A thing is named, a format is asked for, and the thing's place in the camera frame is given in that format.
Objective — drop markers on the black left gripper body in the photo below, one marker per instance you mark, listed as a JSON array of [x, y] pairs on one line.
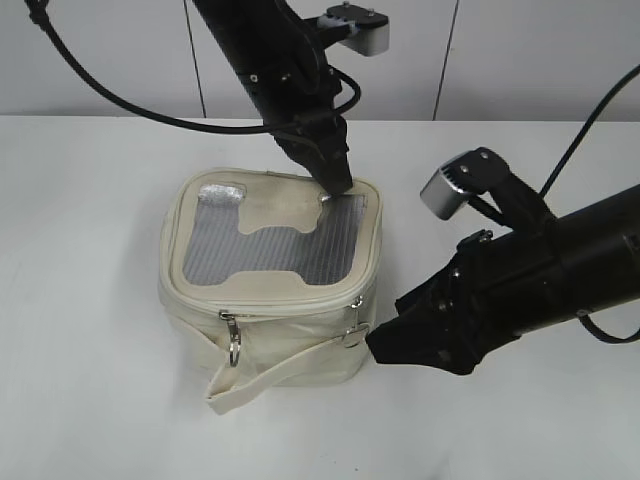
[[325, 139]]

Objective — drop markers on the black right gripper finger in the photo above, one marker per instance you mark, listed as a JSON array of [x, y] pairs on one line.
[[423, 338]]

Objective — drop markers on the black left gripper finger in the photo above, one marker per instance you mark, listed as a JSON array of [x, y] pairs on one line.
[[328, 167]]

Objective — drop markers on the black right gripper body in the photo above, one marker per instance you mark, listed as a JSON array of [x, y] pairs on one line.
[[449, 291]]

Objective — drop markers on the cream zippered bag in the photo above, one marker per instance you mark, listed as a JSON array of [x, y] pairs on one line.
[[286, 254]]

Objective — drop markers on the silver zipper pull with ring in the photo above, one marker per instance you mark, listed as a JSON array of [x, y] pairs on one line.
[[232, 321]]

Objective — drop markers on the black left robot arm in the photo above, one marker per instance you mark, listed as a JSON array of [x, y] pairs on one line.
[[281, 63]]

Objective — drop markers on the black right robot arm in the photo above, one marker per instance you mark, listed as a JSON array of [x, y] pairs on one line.
[[492, 292]]

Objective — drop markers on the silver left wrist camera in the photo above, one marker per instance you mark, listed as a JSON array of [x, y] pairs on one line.
[[363, 30]]

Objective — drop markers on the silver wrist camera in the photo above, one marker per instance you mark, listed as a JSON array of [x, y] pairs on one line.
[[482, 179], [363, 30]]

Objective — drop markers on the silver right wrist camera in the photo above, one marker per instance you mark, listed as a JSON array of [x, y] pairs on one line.
[[482, 179]]

